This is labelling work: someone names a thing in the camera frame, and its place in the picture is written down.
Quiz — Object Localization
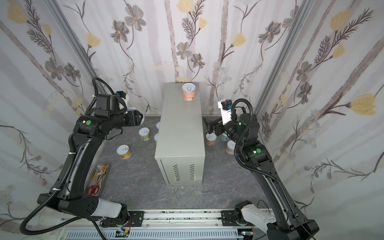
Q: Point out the pink labelled can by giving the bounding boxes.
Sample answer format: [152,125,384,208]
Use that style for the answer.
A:
[226,140,236,155]

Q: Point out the orange labelled can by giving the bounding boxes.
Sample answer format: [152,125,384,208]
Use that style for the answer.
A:
[182,83,196,101]

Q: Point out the teal labelled can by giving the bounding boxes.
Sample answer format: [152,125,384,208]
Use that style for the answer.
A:
[128,107,145,126]

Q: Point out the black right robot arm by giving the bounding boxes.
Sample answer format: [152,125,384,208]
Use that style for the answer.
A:
[205,99,320,240]

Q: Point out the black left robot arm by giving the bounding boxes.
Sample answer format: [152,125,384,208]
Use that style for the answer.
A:
[20,77,145,236]

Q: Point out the brown labelled can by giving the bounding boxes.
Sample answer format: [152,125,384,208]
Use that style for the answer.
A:
[206,133,217,146]

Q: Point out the pale teal can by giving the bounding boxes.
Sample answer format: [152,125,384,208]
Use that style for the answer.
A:
[221,133,230,142]

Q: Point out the green labelled can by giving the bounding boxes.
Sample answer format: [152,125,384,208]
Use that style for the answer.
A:
[139,127,151,141]

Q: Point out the yellow labelled can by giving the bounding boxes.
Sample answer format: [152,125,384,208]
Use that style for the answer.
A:
[116,145,132,160]

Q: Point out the grey metal cabinet box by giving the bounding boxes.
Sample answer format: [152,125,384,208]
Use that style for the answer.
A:
[155,83,206,186]

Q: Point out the right steel scissors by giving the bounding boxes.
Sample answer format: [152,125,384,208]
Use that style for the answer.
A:
[190,188,214,199]

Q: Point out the steel scissors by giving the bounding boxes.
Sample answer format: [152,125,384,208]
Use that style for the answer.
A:
[160,188,181,201]
[190,188,214,199]

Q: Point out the left steel scissors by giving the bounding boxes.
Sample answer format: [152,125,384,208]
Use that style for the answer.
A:
[160,188,181,201]

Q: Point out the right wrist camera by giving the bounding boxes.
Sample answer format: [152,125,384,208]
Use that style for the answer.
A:
[218,100,233,125]

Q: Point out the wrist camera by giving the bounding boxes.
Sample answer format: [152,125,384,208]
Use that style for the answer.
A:
[116,91,130,105]
[218,100,233,125]

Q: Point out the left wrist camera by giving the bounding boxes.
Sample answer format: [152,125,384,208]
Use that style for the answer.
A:
[116,91,130,105]

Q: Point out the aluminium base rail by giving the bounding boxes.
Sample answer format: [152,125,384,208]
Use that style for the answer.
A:
[56,208,305,240]

